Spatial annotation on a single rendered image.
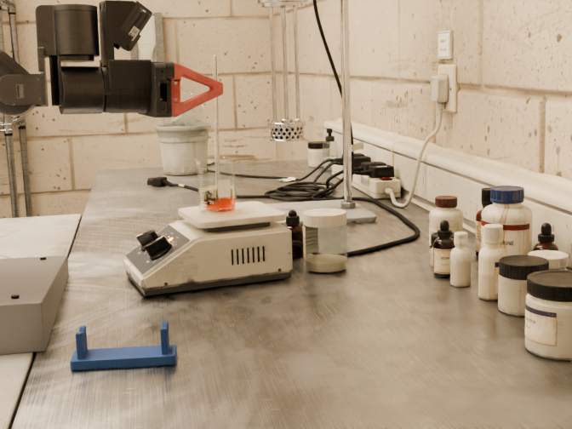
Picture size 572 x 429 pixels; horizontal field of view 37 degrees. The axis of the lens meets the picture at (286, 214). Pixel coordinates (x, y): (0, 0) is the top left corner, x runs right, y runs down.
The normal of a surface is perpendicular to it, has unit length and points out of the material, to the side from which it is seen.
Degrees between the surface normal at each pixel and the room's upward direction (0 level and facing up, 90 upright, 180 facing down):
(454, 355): 0
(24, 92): 86
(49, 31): 86
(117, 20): 90
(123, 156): 90
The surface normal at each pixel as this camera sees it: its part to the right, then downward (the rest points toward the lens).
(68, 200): 0.17, 0.17
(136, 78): 0.38, 0.16
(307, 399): -0.04, -0.98
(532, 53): -0.99, 0.06
